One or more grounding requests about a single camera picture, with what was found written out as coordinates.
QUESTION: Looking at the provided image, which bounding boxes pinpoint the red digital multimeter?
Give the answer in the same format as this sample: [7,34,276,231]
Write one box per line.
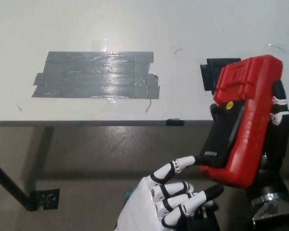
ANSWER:
[199,54,284,190]

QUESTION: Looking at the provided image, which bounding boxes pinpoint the grey duct tape patch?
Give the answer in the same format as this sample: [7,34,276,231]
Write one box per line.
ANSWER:
[31,51,160,99]

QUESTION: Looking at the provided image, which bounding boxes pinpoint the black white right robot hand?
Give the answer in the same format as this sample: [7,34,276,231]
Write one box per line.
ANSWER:
[209,80,289,205]

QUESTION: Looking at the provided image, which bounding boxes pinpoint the black diagonal table leg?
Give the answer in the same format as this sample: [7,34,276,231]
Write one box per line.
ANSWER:
[0,156,31,212]

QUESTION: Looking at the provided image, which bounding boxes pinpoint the small black tape strip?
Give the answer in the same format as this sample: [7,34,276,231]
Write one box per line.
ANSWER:
[165,118,185,127]

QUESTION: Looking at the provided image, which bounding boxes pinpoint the teal robot body top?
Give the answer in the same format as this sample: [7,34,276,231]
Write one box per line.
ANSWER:
[124,187,137,201]

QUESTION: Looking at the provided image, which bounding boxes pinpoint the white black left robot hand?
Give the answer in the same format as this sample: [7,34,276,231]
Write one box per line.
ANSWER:
[115,155,224,231]

